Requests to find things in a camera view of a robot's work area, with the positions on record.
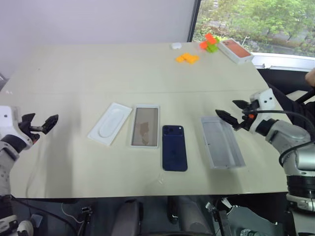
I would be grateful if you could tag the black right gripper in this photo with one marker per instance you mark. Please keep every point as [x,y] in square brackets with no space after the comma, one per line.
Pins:
[246,123]

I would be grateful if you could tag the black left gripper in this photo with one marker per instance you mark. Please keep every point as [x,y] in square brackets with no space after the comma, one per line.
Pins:
[30,130]

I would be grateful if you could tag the white moulded insert tray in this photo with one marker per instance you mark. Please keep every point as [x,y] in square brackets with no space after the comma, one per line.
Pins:
[109,124]

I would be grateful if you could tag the dark blue smartphone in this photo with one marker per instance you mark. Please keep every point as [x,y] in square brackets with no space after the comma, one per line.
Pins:
[174,148]

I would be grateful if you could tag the white box lid with print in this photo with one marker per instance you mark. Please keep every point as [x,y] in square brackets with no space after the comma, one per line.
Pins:
[145,126]

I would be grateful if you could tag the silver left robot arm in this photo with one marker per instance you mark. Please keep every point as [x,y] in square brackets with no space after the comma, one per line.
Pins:
[5,167]

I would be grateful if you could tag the person's bare forearm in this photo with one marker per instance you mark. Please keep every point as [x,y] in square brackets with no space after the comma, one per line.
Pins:
[310,78]

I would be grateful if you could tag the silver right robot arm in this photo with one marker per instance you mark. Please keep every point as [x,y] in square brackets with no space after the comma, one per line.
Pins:
[288,135]

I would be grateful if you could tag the white empty phone box base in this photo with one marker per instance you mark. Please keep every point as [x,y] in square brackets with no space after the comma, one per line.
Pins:
[221,142]

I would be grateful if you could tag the white box with orange phone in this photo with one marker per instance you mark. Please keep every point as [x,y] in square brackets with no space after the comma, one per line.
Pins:
[236,51]

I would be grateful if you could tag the small white sill object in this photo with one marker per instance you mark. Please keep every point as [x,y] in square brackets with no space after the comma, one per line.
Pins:
[267,66]

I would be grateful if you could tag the person in dark clothing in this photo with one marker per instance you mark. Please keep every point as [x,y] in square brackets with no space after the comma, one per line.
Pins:
[292,105]

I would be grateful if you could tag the orange building blocks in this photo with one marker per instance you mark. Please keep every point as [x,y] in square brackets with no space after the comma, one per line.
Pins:
[188,58]

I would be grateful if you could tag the white window sill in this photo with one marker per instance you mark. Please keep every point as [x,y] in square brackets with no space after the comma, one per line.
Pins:
[283,60]

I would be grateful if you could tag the orange and green block toy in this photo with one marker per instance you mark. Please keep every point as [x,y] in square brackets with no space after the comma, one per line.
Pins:
[209,44]

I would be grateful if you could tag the white earbuds case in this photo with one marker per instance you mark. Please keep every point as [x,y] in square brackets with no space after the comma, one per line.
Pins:
[175,46]

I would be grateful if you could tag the small black connector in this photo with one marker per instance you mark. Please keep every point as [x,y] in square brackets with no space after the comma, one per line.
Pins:
[86,210]

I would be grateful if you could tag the white shoe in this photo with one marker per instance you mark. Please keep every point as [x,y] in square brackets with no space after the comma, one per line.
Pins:
[25,227]

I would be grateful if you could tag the dark rounded wide shape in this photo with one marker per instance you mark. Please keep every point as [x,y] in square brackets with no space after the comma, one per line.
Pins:
[187,216]

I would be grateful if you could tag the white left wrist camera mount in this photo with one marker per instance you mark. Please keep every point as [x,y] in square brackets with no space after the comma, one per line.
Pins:
[9,120]

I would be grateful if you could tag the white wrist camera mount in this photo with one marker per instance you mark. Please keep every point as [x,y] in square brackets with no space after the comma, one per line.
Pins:
[264,100]
[9,120]

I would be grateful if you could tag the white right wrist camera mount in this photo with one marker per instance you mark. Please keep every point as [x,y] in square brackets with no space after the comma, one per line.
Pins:
[264,100]

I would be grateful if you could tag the black window frame post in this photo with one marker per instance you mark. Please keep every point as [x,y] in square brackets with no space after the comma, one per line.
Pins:
[194,19]

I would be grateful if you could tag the grey metal bracket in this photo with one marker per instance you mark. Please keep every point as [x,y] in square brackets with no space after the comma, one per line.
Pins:
[246,218]

